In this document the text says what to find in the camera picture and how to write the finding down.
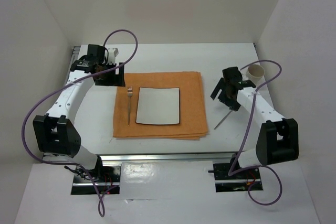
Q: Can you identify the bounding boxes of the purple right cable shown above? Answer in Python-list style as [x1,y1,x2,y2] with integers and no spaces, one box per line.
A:
[227,60,284,206]

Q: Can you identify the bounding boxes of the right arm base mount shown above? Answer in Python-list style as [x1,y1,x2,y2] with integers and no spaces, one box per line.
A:
[207,163,263,193]

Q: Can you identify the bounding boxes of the beige paper cup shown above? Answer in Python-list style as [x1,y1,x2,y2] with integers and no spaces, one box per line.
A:
[246,64,265,86]

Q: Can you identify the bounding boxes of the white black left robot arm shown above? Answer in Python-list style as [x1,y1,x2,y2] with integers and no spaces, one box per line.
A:
[33,44,109,182]

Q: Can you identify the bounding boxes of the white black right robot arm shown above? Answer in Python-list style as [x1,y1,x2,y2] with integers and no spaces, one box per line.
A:
[93,67,298,178]

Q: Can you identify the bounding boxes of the silver knife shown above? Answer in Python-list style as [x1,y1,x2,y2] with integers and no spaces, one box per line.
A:
[214,110,232,130]

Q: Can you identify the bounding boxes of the square white plate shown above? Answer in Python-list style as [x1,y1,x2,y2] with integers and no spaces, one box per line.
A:
[135,87,180,125]

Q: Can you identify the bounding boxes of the aluminium left side rail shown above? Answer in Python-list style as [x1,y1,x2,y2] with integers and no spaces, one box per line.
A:
[68,46,81,73]

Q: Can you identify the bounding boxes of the purple cable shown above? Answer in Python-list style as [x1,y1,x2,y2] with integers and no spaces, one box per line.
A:
[22,28,139,217]
[227,60,284,206]

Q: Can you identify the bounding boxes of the aluminium table edge rail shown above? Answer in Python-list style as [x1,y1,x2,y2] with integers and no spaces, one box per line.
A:
[43,151,263,163]

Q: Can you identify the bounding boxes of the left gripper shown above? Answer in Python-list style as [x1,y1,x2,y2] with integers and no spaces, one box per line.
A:
[95,61,125,87]

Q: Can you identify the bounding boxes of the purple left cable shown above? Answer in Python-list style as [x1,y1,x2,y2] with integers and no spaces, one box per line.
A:
[22,28,139,217]

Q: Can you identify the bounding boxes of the orange cloth placemat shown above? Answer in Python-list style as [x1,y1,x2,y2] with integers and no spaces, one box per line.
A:
[113,71,208,140]

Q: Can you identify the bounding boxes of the silver fork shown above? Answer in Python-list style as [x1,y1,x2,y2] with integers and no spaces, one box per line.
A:
[127,86,133,126]

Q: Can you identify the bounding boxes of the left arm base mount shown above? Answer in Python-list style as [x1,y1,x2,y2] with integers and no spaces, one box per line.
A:
[67,165,121,195]

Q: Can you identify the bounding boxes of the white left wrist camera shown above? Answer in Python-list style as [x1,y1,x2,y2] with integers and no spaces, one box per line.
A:
[105,48,119,65]

